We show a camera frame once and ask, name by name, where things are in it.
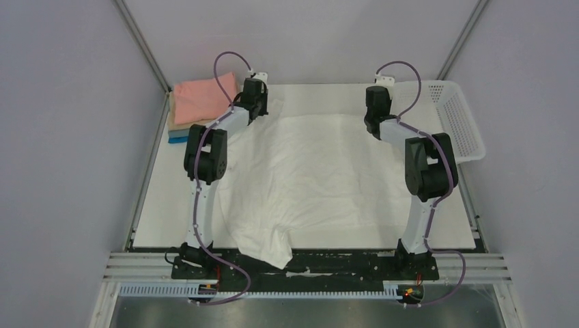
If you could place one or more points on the left aluminium frame post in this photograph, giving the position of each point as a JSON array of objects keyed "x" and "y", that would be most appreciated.
[{"x": 139, "y": 38}]

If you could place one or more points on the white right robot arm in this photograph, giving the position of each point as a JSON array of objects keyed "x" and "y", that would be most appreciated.
[{"x": 429, "y": 172}]

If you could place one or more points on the white slotted cable duct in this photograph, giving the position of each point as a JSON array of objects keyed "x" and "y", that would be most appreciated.
[{"x": 199, "y": 291}]

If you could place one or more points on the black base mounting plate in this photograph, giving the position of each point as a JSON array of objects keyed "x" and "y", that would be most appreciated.
[{"x": 309, "y": 270}]

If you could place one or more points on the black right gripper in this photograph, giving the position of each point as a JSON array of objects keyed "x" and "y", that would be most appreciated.
[{"x": 373, "y": 125}]

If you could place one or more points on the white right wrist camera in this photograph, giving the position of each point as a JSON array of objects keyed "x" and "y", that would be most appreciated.
[{"x": 384, "y": 81}]

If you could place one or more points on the right aluminium frame post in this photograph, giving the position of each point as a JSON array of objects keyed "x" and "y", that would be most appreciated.
[{"x": 469, "y": 26}]

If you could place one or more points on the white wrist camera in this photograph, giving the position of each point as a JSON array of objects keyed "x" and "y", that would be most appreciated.
[
  {"x": 384, "y": 81},
  {"x": 262, "y": 76}
]

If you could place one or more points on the folded grey-blue t shirt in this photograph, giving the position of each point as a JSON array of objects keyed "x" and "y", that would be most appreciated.
[{"x": 180, "y": 133}]

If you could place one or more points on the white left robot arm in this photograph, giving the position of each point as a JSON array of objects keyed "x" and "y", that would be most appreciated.
[{"x": 205, "y": 163}]

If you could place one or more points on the aluminium frame post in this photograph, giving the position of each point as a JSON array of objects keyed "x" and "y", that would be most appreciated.
[
  {"x": 469, "y": 26},
  {"x": 139, "y": 38}
]

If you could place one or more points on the white perforated plastic basket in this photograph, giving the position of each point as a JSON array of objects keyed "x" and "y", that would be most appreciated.
[{"x": 439, "y": 107}]

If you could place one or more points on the white t shirt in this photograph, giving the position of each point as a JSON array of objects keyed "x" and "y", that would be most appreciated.
[{"x": 309, "y": 182}]

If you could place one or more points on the folded bright blue t shirt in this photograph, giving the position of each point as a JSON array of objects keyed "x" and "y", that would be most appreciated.
[{"x": 177, "y": 140}]

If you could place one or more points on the folded beige t shirt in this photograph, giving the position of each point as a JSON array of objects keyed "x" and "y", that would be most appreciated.
[{"x": 171, "y": 123}]

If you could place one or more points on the folded pink t shirt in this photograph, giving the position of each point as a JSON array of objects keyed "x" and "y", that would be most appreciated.
[{"x": 204, "y": 99}]

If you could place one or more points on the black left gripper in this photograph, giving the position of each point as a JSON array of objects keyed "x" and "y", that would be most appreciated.
[{"x": 264, "y": 96}]

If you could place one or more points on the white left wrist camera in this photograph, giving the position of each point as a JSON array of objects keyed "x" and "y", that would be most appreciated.
[{"x": 262, "y": 76}]

